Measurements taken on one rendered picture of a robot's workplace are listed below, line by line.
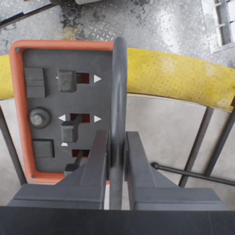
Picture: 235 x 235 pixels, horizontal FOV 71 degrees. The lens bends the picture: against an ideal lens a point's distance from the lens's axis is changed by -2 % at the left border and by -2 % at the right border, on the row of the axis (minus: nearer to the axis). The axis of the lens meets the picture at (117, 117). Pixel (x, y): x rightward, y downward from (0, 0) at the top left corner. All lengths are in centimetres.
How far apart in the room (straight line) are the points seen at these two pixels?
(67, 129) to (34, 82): 9
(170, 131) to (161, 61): 47
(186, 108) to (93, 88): 72
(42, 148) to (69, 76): 13
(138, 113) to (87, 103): 63
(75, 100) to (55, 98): 3
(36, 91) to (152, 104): 67
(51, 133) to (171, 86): 101
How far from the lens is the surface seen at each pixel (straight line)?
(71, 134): 18
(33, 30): 125
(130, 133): 15
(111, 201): 17
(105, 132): 15
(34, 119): 25
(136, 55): 113
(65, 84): 17
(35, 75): 24
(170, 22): 120
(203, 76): 126
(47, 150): 27
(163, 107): 86
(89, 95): 23
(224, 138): 101
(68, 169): 21
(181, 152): 98
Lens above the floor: 112
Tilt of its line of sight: 74 degrees down
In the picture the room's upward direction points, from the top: 179 degrees clockwise
